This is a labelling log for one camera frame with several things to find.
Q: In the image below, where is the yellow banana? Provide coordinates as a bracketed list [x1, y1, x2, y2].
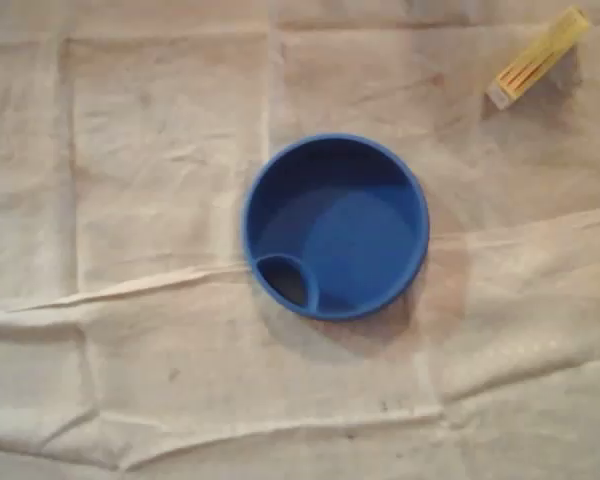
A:
[485, 5, 594, 109]

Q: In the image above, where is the blue plastic bowl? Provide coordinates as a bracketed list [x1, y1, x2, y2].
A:
[242, 132, 431, 321]

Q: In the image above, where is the white wrinkled cloth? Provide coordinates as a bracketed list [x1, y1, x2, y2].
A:
[0, 0, 600, 480]

